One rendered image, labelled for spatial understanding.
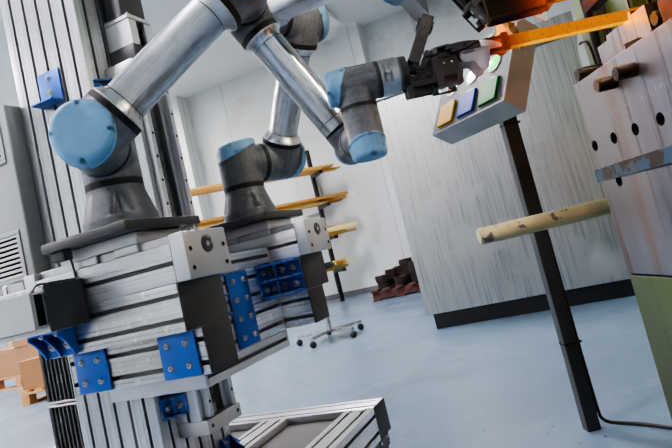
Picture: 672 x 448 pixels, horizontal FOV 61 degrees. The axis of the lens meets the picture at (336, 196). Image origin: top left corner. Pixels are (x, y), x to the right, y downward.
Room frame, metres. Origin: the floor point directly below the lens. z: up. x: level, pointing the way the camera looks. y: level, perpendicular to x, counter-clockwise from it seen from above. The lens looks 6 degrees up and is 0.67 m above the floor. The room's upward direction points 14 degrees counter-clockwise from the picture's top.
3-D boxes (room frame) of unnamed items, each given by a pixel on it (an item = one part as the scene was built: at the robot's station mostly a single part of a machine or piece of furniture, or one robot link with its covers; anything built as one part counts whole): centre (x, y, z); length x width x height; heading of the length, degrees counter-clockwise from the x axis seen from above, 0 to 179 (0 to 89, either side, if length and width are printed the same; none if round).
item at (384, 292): (7.20, -0.66, 0.20); 1.10 x 0.76 x 0.39; 157
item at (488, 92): (1.58, -0.49, 1.01); 0.07 x 0.05 x 0.07; 27
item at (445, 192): (4.17, -1.23, 0.89); 1.41 x 1.06 x 1.77; 67
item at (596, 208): (1.51, -0.56, 0.62); 0.44 x 0.05 x 0.05; 92
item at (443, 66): (1.13, -0.24, 0.98); 0.12 x 0.08 x 0.09; 92
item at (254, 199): (1.63, 0.25, 0.87); 0.15 x 0.15 x 0.10
